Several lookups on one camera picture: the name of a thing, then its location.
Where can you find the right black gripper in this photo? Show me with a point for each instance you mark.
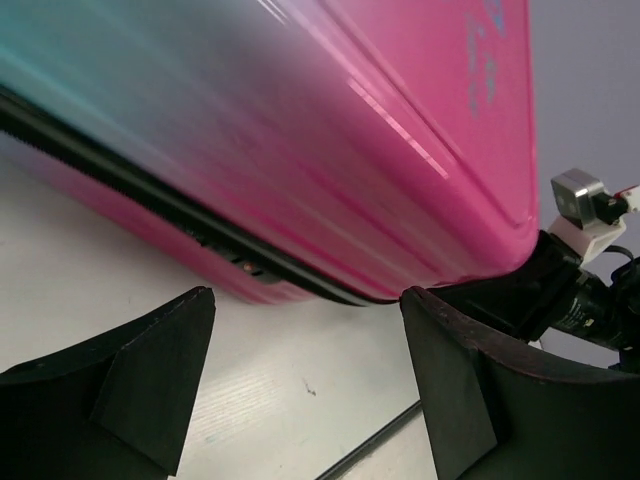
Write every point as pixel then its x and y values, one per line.
pixel 550 291

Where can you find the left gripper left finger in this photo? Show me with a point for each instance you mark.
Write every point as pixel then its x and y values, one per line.
pixel 115 406

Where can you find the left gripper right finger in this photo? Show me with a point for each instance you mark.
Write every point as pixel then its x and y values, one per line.
pixel 497 408

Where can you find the pink and teal suitcase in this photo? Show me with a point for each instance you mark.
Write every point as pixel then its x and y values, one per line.
pixel 286 149

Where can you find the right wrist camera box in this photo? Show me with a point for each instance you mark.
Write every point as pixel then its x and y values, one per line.
pixel 590 218

